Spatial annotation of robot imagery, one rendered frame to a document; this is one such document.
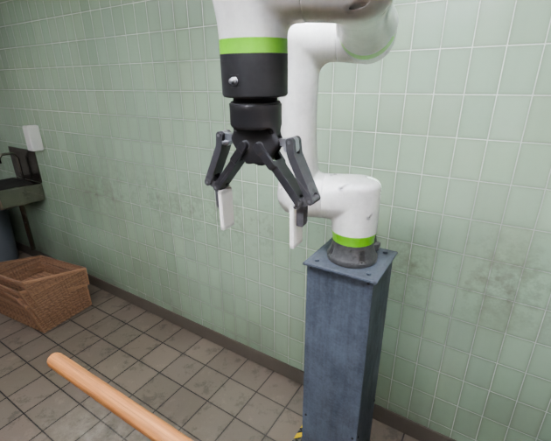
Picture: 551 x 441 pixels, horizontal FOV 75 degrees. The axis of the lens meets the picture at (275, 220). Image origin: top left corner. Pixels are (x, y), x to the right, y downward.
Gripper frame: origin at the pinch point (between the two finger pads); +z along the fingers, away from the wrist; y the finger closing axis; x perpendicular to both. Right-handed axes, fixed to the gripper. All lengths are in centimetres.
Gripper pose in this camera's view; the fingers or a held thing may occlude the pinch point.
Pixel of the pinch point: (259, 229)
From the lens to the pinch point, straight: 58.6
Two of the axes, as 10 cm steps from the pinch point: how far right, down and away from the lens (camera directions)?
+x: -5.3, 3.4, -7.8
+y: -8.5, -2.0, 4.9
